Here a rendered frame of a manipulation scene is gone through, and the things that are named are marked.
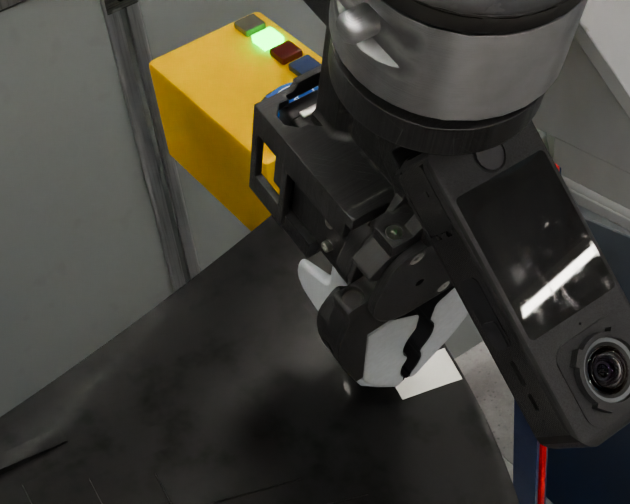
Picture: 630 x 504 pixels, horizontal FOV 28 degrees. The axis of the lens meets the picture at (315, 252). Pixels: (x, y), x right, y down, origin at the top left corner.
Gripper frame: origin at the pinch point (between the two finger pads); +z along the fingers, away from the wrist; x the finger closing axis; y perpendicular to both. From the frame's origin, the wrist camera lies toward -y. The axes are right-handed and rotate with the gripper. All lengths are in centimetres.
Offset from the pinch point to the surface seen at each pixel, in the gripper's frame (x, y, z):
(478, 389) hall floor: -65, 34, 132
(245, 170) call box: -9.1, 24.5, 19.6
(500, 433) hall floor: -62, 25, 129
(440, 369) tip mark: -2.5, -0.3, 1.5
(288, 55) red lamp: -16.8, 30.6, 18.4
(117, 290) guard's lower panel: -13, 54, 81
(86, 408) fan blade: 11.9, 6.8, 1.5
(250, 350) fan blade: 4.3, 5.2, 1.3
